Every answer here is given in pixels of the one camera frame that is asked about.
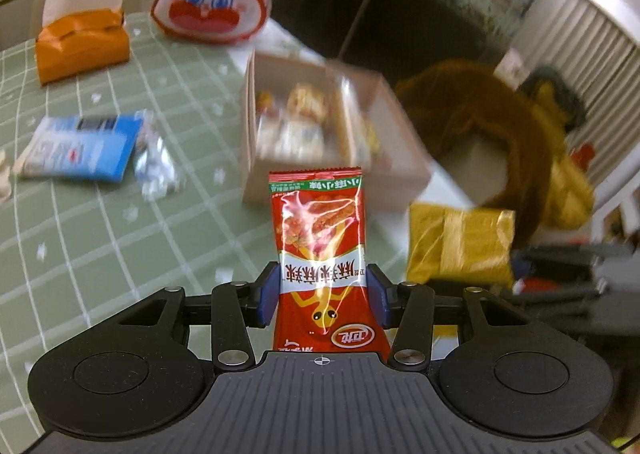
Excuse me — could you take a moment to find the pink cardboard box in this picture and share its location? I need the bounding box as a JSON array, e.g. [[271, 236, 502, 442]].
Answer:
[[241, 51, 432, 211]]

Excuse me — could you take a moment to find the orange tissue box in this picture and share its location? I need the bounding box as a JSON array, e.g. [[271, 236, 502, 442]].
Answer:
[[35, 9, 130, 84]]

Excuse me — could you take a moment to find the brown plush toy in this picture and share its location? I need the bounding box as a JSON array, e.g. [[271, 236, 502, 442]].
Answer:
[[395, 58, 594, 246]]

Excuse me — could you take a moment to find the blue snack packet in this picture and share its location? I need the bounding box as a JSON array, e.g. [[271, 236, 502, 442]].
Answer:
[[13, 114, 143, 183]]

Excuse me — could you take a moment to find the red snack packet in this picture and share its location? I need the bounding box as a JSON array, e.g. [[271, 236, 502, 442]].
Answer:
[[269, 167, 390, 360]]

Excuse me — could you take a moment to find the green grid tablecloth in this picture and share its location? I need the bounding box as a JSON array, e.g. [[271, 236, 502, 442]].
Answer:
[[0, 11, 417, 454]]

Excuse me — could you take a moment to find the yellow snack packet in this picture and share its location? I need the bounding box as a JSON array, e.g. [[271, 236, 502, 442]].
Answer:
[[406, 203, 515, 287]]

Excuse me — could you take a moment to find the small clear silver packet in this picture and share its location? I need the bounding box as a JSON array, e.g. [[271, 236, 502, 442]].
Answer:
[[134, 110, 184, 202]]

